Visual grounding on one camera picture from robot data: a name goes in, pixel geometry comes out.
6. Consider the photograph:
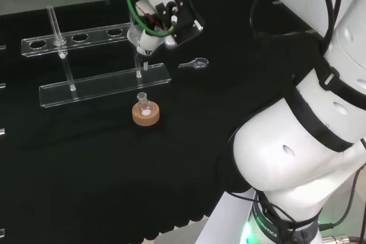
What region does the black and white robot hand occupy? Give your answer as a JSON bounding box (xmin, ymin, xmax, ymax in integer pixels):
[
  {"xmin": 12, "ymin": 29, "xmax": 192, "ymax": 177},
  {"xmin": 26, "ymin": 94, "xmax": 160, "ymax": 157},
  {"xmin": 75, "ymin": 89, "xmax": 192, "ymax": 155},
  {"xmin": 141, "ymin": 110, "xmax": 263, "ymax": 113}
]
[{"xmin": 133, "ymin": 0, "xmax": 205, "ymax": 57}]

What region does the clear plastic funnel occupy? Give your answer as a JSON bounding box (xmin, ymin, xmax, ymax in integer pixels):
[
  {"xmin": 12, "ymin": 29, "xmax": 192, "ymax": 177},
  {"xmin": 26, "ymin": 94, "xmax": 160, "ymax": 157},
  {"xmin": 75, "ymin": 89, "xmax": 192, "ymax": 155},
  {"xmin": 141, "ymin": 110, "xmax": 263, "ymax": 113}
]
[{"xmin": 126, "ymin": 25, "xmax": 165, "ymax": 70}]

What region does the clear glass weighing funnel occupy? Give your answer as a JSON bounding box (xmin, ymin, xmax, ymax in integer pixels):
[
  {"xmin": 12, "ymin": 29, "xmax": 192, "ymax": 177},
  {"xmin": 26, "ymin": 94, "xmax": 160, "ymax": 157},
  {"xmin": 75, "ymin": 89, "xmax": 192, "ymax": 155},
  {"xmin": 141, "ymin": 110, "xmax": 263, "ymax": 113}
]
[{"xmin": 178, "ymin": 57, "xmax": 209, "ymax": 71}]

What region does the clear acrylic funnel stand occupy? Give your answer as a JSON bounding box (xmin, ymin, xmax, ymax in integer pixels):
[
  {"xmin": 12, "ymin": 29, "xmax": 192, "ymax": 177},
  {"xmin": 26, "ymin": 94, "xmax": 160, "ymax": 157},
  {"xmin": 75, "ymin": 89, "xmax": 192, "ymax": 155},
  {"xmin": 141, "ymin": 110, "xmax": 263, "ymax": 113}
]
[{"xmin": 21, "ymin": 5, "xmax": 172, "ymax": 109}]

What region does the small round-bottom glass flask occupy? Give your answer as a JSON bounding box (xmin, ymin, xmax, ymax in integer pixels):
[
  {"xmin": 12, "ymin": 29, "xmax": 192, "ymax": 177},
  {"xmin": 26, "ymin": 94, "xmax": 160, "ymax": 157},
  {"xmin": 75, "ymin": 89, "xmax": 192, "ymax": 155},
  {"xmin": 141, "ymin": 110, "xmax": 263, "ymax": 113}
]
[{"xmin": 136, "ymin": 91, "xmax": 156, "ymax": 118}]

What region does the black bench cloth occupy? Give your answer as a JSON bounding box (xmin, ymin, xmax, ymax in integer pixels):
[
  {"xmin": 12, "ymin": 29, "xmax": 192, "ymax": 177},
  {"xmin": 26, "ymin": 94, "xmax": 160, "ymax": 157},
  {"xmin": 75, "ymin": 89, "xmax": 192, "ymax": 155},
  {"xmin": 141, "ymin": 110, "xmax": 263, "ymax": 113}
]
[{"xmin": 0, "ymin": 0, "xmax": 325, "ymax": 242}]

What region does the black cable with plug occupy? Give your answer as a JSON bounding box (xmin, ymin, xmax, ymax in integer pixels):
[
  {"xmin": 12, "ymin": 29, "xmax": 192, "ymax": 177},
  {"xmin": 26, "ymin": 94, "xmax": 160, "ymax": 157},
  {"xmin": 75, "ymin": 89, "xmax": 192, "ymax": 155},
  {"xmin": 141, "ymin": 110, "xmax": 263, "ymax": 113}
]
[{"xmin": 249, "ymin": 0, "xmax": 325, "ymax": 41}]

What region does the brown cork ring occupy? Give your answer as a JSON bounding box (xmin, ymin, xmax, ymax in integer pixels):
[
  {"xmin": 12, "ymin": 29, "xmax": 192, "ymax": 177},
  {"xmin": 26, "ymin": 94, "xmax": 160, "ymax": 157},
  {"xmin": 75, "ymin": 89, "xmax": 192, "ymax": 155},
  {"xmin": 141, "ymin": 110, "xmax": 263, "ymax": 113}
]
[{"xmin": 132, "ymin": 101, "xmax": 161, "ymax": 127}]

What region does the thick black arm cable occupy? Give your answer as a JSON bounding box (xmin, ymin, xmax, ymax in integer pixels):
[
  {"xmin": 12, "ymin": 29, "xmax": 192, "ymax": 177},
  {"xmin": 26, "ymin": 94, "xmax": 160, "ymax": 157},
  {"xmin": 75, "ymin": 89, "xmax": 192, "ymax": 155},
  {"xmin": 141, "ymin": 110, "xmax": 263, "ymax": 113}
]
[{"xmin": 316, "ymin": 0, "xmax": 338, "ymax": 53}]

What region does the thin black base cable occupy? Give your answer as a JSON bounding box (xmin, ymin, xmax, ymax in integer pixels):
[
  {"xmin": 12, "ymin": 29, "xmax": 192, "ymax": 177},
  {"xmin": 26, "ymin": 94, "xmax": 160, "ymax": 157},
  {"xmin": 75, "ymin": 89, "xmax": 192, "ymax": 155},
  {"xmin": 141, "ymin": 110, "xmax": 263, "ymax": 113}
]
[{"xmin": 319, "ymin": 162, "xmax": 366, "ymax": 231}]

